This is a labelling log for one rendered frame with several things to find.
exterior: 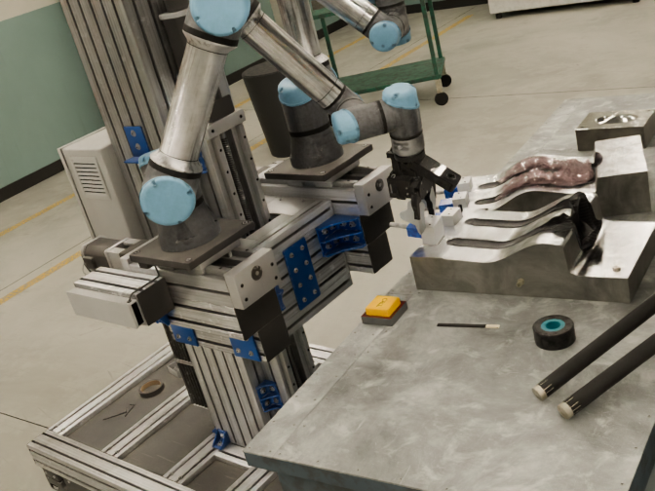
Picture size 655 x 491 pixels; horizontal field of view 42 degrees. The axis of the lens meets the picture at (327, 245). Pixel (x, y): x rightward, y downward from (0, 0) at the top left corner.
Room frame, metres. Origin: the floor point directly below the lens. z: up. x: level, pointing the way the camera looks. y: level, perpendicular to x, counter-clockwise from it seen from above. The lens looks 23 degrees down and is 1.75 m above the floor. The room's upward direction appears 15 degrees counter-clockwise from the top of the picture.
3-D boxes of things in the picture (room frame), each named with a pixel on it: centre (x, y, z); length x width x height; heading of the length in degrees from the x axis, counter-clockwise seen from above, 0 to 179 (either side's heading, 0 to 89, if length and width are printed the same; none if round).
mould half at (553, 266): (1.75, -0.46, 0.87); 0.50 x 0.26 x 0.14; 52
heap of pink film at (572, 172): (2.08, -0.60, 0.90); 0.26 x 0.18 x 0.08; 69
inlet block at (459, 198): (2.13, -0.33, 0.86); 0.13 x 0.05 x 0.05; 69
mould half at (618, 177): (2.09, -0.61, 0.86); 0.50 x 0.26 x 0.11; 69
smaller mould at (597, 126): (2.40, -0.94, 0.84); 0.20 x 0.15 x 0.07; 52
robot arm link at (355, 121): (1.82, -0.14, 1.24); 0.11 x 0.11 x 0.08; 2
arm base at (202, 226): (1.92, 0.31, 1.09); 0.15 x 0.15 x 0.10
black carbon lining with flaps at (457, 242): (1.77, -0.45, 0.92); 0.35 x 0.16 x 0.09; 52
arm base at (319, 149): (2.27, -0.04, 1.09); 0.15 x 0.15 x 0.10
